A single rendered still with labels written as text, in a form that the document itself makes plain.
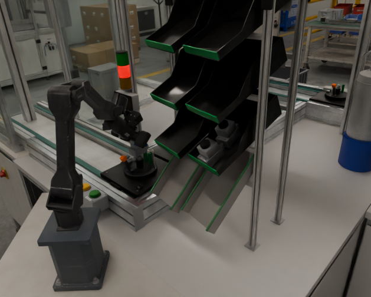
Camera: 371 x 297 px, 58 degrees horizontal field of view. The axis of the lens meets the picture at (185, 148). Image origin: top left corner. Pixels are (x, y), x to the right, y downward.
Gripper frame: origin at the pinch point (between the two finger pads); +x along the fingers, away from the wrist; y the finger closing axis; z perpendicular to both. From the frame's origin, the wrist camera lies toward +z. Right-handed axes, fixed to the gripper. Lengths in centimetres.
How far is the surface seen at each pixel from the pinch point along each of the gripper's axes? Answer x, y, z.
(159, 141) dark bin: -10.8, -20.5, 0.2
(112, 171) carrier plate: 5.3, 9.0, -15.6
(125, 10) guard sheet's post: -25, 18, 41
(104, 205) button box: 1.1, -1.5, -28.1
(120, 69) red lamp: -11.8, 17.8, 22.3
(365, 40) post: 49, -48, 97
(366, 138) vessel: 54, -65, 49
